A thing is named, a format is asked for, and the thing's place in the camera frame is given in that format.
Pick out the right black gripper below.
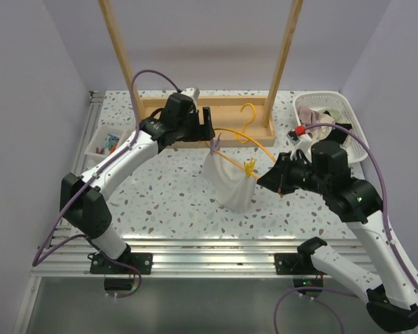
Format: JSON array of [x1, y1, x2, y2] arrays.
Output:
[[258, 152, 330, 195]]

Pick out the purple clothespin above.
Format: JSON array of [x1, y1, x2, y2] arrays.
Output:
[[210, 136, 220, 155]]

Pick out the orange plastic hanger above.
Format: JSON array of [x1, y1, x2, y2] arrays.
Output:
[[205, 102, 277, 172]]

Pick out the white underwear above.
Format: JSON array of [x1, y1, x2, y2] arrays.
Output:
[[202, 153, 256, 212]]

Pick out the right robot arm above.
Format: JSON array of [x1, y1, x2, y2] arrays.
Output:
[[257, 141, 418, 333]]

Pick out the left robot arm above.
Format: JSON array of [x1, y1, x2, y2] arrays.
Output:
[[61, 88, 215, 274]]

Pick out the yellow clothespin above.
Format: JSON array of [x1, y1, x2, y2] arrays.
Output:
[[243, 158, 258, 179]]

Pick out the wooden hanging rack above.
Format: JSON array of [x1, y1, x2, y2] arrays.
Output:
[[97, 0, 304, 150]]

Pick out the clothes in basket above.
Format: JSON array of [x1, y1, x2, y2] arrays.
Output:
[[297, 106, 353, 148]]

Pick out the white laundry basket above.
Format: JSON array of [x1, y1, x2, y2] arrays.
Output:
[[293, 91, 368, 164]]

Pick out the clothespins in tray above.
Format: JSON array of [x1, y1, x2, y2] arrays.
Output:
[[95, 134, 120, 155]]

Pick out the white clothespin tray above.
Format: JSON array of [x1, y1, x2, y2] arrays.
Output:
[[84, 125, 134, 162]]

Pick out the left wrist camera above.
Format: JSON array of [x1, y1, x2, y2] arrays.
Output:
[[180, 86, 200, 106]]

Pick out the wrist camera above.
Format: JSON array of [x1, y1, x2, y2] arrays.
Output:
[[287, 126, 313, 159], [180, 86, 200, 106]]

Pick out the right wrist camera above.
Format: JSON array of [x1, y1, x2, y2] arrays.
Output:
[[287, 126, 313, 159]]

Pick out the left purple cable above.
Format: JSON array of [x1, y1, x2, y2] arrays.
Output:
[[31, 69, 183, 300]]

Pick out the aluminium mounting rail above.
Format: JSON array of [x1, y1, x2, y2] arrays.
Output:
[[31, 91, 380, 279]]

